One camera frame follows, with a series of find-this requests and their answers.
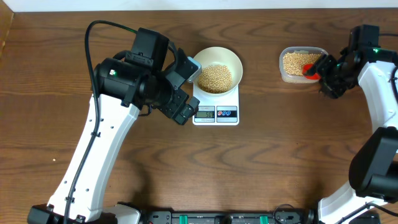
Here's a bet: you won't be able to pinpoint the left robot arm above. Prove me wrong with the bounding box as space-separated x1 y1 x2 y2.
27 28 201 224

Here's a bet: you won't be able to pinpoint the red measuring scoop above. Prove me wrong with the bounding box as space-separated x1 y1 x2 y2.
302 63 320 80

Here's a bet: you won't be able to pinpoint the soybeans in container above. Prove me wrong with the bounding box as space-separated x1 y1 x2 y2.
282 52 321 77

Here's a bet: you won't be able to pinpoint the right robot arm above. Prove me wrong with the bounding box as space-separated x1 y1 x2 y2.
303 24 397 223

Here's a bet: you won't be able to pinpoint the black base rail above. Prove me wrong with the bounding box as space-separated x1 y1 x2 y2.
93 202 382 224

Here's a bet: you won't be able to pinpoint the white digital kitchen scale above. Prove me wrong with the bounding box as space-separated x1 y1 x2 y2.
192 86 239 126

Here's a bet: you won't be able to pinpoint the soybeans in bowl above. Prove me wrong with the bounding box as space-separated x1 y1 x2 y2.
197 65 233 94

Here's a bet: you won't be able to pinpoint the cream bowl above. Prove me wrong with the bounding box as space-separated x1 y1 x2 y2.
193 47 243 96

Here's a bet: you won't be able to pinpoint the clear plastic container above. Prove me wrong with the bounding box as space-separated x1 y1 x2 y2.
279 47 328 84

